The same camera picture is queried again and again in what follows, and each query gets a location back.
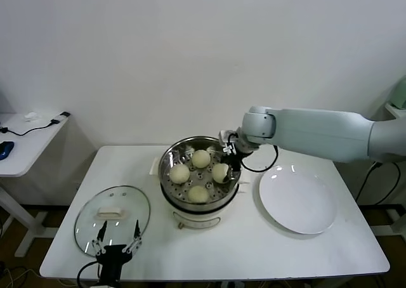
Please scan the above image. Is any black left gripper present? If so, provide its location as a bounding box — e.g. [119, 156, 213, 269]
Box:
[91, 219, 143, 288]

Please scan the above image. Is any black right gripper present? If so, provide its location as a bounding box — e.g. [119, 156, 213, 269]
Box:
[221, 153, 244, 185]

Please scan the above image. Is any white steamed baozi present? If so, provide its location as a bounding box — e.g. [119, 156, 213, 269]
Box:
[188, 185, 210, 204]
[169, 164, 191, 185]
[211, 163, 230, 184]
[192, 150, 211, 169]

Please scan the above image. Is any round glass pot lid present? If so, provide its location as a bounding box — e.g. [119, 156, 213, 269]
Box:
[74, 185, 151, 258]

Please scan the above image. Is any stainless steel steamer basket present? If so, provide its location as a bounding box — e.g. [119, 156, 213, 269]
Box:
[158, 136, 242, 212]

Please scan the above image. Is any white electric cooker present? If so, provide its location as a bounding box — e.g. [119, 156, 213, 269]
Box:
[149, 156, 251, 230]

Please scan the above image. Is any white round plate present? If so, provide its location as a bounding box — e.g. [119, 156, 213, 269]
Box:
[258, 164, 337, 235]

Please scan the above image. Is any white side table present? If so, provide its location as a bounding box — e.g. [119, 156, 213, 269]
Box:
[0, 112, 72, 259]

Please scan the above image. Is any blue computer mouse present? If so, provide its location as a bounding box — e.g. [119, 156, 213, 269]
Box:
[0, 141, 16, 161]

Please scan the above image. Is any white shelf table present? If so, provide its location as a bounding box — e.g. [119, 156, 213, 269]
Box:
[384, 102, 406, 122]

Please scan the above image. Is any pale green appliance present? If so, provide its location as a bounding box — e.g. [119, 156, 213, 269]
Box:
[389, 77, 406, 110]

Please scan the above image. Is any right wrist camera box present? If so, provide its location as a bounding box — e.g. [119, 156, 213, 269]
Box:
[218, 128, 239, 154]

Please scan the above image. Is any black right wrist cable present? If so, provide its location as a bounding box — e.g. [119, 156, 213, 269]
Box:
[239, 143, 280, 173]

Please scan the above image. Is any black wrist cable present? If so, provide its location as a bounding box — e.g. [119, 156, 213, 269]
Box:
[77, 261, 101, 288]
[239, 143, 280, 173]

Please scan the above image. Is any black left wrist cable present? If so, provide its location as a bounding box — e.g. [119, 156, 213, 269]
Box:
[77, 261, 101, 288]

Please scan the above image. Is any black cable with adapters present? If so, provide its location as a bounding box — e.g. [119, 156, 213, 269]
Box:
[0, 111, 71, 137]

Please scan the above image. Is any black power cable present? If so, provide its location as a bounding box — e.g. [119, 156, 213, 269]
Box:
[354, 160, 402, 206]

